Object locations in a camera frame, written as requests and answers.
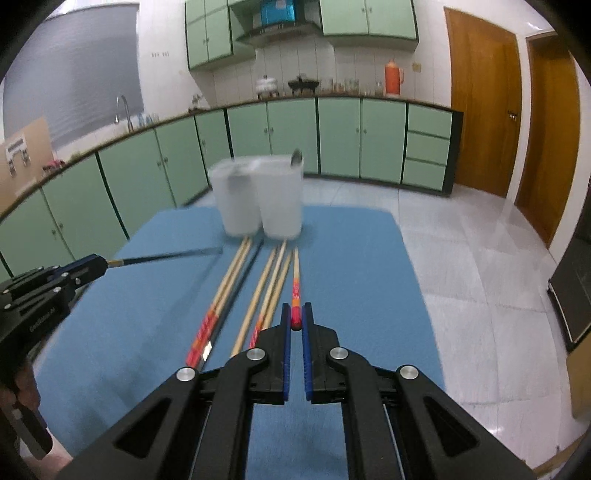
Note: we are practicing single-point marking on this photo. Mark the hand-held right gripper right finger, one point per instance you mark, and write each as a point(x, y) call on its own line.
point(307, 350)

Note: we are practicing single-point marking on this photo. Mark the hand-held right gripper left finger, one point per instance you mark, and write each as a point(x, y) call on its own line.
point(286, 344)

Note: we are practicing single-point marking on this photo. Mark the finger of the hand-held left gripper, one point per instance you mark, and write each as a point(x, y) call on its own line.
point(69, 289)
point(87, 261)

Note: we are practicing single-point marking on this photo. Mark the plain wooden chopstick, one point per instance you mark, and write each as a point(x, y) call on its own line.
point(257, 293)
point(282, 287)

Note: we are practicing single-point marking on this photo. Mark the red patterned wooden chopstick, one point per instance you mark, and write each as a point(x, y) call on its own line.
point(296, 286)

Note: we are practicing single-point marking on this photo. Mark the black chopstick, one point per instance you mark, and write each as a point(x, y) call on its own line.
point(240, 287)
point(161, 256)

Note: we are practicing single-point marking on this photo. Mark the white plastic utensil holder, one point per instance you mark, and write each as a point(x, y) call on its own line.
point(277, 203)

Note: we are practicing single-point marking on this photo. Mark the person's left hand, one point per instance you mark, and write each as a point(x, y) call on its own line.
point(30, 388)

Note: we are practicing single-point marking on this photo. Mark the blue table mat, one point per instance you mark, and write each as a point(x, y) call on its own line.
point(360, 277)

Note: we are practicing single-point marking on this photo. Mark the green base cabinets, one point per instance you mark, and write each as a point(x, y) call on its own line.
point(138, 175)

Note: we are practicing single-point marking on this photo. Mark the cardboard box with white label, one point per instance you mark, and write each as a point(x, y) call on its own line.
point(32, 170)

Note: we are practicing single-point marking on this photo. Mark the small translucent bottles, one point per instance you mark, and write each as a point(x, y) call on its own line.
point(145, 121)

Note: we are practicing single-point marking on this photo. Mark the metal kitchen faucet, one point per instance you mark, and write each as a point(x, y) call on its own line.
point(123, 108)

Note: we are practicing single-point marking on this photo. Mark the grey window blind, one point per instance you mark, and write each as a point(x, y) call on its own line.
point(78, 78)

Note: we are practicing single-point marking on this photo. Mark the white lidded pot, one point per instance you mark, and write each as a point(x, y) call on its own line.
point(267, 86)

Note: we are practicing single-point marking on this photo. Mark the black cooking pot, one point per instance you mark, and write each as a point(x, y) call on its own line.
point(303, 85)

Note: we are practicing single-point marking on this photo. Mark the row of glass jars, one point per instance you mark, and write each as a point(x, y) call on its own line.
point(351, 86)

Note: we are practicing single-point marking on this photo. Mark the black glass cabinet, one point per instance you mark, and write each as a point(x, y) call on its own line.
point(572, 295)

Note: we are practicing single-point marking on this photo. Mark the small cardboard box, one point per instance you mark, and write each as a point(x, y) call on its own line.
point(581, 383)

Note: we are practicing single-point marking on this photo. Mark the orange thermos flask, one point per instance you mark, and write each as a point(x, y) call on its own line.
point(393, 79)

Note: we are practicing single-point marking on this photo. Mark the grey range hood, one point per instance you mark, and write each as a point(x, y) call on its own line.
point(277, 33)

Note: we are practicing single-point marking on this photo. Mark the blue box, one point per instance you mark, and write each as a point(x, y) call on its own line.
point(277, 13)

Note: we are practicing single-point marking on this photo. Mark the plain wooden door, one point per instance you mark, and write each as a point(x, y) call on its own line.
point(549, 138)

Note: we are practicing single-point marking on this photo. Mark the wall switches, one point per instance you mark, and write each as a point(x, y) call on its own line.
point(160, 54)

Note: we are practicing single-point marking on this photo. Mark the green wall cabinets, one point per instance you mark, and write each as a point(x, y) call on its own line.
point(369, 18)

